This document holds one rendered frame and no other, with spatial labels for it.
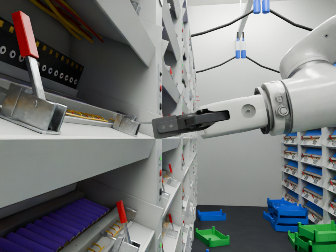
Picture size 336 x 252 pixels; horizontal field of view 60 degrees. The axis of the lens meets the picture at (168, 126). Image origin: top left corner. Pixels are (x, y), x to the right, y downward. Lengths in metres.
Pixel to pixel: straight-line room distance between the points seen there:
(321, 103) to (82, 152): 0.33
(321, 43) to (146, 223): 0.48
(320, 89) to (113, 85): 0.42
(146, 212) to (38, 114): 0.47
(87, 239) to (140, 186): 0.22
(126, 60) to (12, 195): 0.51
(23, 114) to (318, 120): 0.38
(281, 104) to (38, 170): 0.34
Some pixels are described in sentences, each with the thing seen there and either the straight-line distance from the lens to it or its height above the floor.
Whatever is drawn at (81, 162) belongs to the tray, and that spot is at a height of 0.93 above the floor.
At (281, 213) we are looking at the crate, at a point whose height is 0.19.
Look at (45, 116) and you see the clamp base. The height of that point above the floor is 0.97.
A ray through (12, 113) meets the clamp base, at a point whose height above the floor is 0.97.
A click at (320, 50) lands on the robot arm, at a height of 1.09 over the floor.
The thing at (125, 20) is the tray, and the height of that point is 1.12.
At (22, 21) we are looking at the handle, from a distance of 0.26.
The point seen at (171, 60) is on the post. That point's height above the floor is 1.31.
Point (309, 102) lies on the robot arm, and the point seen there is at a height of 1.00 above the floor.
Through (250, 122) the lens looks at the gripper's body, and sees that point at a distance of 0.43.
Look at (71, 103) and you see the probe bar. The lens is 0.39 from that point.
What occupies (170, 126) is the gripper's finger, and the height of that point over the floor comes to 0.97.
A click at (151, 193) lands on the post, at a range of 0.65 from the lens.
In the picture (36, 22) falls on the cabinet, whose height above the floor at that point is 1.16.
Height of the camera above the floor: 0.95
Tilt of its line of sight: 2 degrees up
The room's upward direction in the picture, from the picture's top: straight up
